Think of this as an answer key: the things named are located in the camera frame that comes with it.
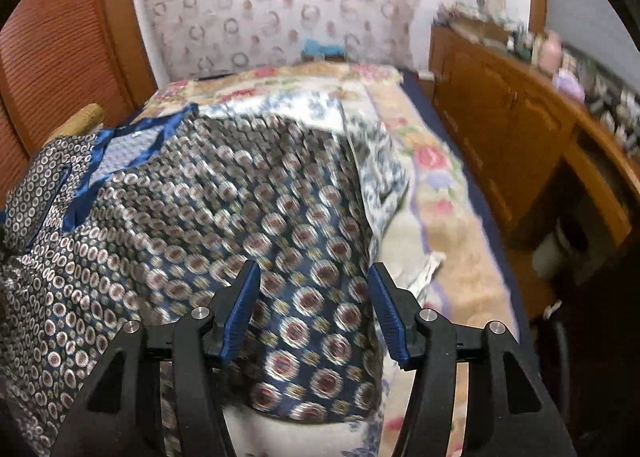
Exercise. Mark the mustard patterned folded cloth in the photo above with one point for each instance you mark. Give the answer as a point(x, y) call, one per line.
point(86, 118)

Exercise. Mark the purple plush item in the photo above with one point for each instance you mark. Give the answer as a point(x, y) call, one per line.
point(570, 84)

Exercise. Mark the beige rose print blanket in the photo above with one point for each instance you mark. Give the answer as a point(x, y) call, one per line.
point(450, 197)

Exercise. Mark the navy medallion print garment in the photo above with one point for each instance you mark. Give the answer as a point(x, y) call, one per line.
point(200, 197)

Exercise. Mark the row of dark small objects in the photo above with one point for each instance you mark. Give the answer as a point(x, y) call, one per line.
point(612, 102)

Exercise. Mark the pile of papers and boxes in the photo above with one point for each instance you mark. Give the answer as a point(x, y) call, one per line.
point(470, 17)

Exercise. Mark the teal box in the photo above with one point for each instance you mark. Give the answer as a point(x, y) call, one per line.
point(322, 48)

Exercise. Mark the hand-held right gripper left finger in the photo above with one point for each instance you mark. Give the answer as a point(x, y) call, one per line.
point(242, 312)

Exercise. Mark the wooden louvered door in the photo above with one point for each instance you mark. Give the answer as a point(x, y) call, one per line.
point(50, 47)

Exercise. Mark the wooden cabinet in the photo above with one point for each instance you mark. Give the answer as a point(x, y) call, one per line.
point(490, 107)

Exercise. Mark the white bucket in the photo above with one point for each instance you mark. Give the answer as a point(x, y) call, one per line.
point(552, 257)

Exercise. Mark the pink thermos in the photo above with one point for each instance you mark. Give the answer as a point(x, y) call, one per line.
point(551, 52)

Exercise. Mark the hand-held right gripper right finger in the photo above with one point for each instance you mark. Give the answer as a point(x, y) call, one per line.
point(390, 317)

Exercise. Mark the white blue floral bedsheet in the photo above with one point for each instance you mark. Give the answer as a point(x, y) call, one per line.
point(370, 152)

